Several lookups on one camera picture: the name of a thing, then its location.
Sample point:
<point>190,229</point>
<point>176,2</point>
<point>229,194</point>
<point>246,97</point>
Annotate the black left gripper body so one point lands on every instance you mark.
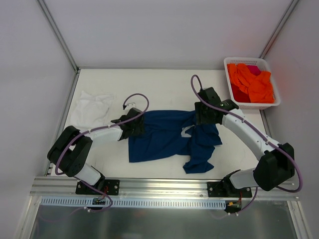
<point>139,123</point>

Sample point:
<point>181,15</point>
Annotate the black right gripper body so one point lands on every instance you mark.
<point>202,114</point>

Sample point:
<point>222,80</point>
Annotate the blue printed t-shirt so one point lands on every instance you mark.
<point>174,132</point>

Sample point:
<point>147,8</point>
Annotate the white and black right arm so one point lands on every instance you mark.
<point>276,162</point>

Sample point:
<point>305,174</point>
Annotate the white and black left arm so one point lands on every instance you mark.
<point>69,153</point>

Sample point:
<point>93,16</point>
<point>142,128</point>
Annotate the red t-shirt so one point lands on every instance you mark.
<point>239,96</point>

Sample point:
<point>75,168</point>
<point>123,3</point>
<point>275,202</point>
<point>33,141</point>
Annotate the white folded t-shirt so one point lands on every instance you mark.
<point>91,111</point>

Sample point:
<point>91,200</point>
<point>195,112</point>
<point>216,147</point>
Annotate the orange t-shirt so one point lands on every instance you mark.
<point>258,88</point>

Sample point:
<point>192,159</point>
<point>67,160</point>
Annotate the pink t-shirt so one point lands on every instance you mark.
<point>254,70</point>

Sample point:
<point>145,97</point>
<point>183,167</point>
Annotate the white plastic laundry basket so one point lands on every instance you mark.
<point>263,66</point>

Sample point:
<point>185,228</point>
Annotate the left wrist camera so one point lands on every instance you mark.
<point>128,106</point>

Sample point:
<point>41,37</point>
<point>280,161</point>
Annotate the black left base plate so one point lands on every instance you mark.
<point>108,186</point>

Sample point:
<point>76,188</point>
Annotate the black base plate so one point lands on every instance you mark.
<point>108,186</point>
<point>225,190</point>

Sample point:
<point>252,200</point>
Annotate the aluminium mounting rail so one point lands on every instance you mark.
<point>129,188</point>

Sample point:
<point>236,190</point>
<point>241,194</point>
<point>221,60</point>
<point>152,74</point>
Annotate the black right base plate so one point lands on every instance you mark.
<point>225,190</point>

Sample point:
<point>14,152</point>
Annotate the slotted white cable duct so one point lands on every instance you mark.
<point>133,203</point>

